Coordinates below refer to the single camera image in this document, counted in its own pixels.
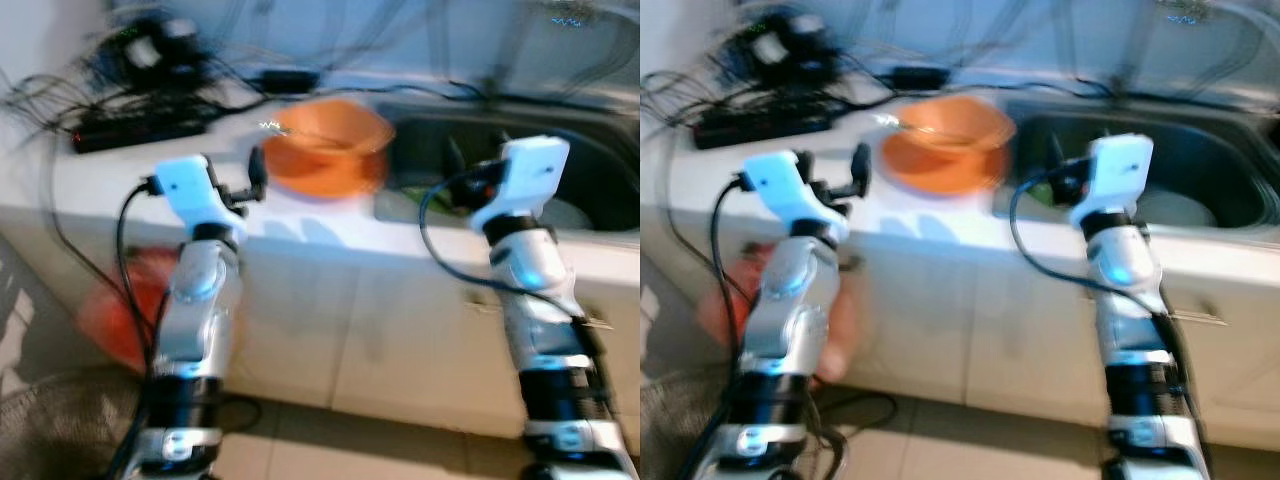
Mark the metal spoon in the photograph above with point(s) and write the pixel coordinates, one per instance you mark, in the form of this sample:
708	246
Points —
268	125
885	120

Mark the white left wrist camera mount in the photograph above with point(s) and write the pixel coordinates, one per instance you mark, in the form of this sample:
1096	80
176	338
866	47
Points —
185	185
780	185

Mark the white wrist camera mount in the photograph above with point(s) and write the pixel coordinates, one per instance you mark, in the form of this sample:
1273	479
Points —
780	185
1120	165
530	165
185	185

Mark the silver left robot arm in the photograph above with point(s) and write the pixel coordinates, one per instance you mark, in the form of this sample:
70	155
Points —
195	310
795	300

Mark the stainless steel sink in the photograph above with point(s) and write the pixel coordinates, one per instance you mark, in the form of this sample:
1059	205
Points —
420	135
1030	135

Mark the black charger box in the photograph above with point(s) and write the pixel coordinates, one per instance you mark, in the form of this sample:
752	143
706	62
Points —
790	50
160	55

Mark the green plate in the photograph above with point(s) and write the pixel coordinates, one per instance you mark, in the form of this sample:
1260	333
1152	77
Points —
1035	193
415	192

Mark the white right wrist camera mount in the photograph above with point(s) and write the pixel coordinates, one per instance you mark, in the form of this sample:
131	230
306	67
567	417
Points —
530	165
1120	165

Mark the black power strip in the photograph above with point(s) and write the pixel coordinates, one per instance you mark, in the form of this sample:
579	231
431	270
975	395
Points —
130	130
760	128

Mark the black power adapter brick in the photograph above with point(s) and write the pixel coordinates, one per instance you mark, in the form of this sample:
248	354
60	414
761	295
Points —
920	77
290	80

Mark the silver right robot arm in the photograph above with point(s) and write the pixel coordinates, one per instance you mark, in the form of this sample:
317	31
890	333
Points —
1125	290
540	300

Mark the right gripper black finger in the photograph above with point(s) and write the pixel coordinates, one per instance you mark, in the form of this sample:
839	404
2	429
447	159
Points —
455	158
1052	155

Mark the orange plastic bag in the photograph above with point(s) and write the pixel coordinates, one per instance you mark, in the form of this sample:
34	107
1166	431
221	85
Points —
725	310
115	310

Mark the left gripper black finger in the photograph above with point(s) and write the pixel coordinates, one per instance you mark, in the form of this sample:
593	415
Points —
257	168
861	165

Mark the orange plastic bowl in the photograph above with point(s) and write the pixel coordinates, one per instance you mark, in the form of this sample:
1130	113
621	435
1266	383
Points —
340	125
960	120

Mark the white kitchen cabinet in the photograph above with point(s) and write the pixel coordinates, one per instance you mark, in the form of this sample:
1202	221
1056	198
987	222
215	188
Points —
400	330
980	330

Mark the pale grey dish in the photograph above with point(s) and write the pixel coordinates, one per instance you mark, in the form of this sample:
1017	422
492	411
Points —
1180	210
565	215

